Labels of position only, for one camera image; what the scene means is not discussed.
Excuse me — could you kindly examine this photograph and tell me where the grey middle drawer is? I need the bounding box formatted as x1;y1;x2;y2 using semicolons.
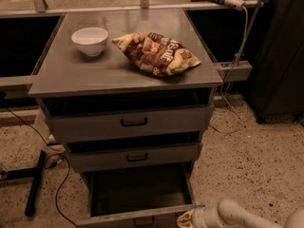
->
67;142;201;172

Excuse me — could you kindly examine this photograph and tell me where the black floor stand bar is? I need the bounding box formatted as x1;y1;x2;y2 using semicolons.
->
25;150;47;217

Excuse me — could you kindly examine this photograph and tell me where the white cable on pole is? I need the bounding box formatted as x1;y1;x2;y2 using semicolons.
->
210;6;250;135

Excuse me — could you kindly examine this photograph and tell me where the brown yellow chip bag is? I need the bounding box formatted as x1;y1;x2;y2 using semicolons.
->
112;32;200;78

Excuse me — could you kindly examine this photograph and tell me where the black floor cable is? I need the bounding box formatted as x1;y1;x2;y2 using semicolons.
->
5;107;79;228

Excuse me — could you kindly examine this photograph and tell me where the grey bottom drawer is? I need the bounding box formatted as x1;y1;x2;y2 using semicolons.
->
77;163;197;228

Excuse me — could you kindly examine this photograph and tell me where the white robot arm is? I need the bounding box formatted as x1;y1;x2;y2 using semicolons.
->
177;199;304;228

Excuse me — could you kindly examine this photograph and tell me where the grey drawer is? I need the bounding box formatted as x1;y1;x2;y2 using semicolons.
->
47;104;214;143
67;142;201;172
77;163;197;228

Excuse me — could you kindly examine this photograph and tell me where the dark cabinet at right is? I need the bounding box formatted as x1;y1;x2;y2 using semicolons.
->
246;0;304;124

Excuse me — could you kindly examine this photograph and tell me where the grey drawer cabinet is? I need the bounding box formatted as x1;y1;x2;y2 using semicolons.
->
28;9;224;188

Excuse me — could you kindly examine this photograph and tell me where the grey metal rail frame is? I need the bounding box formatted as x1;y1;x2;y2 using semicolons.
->
0;0;270;101

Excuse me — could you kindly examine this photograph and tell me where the white bowl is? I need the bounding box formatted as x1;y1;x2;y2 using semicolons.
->
71;28;108;57

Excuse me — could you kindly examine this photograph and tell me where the grey top drawer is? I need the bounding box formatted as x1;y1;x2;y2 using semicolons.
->
47;104;214;143

